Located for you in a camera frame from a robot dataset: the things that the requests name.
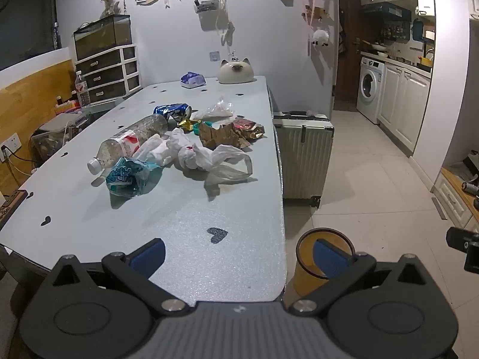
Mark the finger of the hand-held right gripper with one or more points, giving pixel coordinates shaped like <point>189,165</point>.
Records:
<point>458,237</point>

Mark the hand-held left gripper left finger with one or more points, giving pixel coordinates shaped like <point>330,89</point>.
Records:
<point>146,256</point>

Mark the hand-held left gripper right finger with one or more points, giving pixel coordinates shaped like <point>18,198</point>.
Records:
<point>331,256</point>

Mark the yellow waste bin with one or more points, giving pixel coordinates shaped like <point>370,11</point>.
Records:
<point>305,269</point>

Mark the teal plastic wrapper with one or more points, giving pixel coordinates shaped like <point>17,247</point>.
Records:
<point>125,177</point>

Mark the white plastic bag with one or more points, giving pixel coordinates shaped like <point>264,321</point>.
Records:
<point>187,153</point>

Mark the clear plastic bottle red label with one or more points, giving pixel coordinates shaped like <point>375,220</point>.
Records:
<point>127,142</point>

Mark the gold foil wrapper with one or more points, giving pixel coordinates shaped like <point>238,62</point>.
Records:
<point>186,123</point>

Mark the torn brown paper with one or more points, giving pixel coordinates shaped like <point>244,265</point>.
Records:
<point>220,136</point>

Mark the teal bottle cap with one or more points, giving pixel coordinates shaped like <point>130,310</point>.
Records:
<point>204,127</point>

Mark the crushed blue drink can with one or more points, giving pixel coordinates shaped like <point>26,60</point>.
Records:
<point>171,111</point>

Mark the red foil snack packet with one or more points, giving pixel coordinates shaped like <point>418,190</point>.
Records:
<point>250,127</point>

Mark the white ribbed suitcase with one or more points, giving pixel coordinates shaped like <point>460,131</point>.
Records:
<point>305,157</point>

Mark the black power strip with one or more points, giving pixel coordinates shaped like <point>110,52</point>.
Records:
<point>13,202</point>

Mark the white kitchen base cabinets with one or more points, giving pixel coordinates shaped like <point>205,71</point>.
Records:
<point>402,101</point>

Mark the clear storage box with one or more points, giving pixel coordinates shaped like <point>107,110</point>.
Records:
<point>56,134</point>

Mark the clear plastic bag orange stripe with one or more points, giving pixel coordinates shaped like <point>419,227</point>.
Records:
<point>217,110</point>

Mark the white washing machine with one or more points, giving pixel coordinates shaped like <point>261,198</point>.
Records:
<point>369,86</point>

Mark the standing water bottle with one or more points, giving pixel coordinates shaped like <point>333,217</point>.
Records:
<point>83,89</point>

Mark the blue tissue pack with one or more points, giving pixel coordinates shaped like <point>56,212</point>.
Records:
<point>192,79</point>

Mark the white drawer cabinet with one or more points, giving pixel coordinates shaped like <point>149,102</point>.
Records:
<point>106,74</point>

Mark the cat-shaped ceramic ornament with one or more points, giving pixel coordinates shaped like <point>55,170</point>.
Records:
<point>236,71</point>

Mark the brown door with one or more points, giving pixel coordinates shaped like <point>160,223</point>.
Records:
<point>346,45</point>

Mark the white plush sheep toy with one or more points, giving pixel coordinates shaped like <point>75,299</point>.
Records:
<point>321,38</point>

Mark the glass fish tank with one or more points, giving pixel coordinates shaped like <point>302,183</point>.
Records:
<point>103,35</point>

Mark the dark range hood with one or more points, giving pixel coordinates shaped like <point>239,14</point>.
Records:
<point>387,10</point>

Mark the dark window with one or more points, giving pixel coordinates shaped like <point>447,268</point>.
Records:
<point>26,15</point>

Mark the wall power outlet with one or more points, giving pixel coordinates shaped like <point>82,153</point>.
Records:
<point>10,146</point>

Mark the small wall socket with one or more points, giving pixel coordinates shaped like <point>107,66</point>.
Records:
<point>214,56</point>

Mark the small wall shelf box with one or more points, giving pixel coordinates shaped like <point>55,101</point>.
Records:
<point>205,5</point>

